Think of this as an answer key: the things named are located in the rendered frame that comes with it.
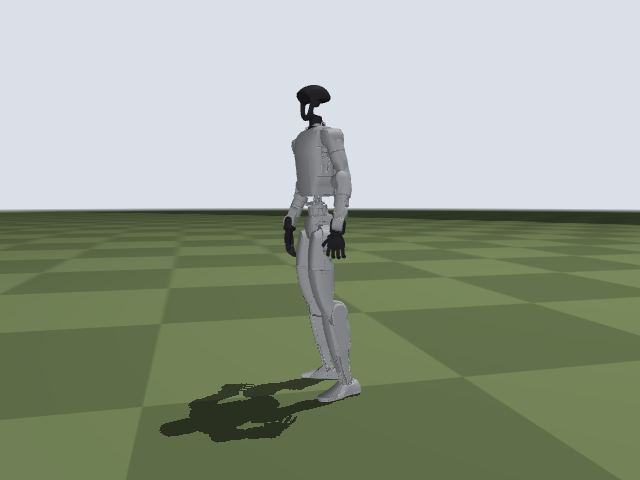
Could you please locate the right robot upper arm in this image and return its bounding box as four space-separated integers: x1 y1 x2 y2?
292 139 299 190

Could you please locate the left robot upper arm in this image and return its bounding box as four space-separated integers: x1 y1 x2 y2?
320 128 351 189

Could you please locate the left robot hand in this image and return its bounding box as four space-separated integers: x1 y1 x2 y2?
321 218 346 259

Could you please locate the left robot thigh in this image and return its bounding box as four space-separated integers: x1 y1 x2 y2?
308 225 345 323

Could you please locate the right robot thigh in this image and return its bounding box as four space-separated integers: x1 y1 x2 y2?
296 229 322 316

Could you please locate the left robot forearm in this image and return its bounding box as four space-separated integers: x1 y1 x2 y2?
331 171 352 232

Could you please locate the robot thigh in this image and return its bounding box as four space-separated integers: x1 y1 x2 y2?
296 229 322 316
308 225 345 323

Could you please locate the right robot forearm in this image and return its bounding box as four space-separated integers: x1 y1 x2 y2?
283 188 308 227

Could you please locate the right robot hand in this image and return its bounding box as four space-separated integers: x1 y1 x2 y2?
283 217 296 257

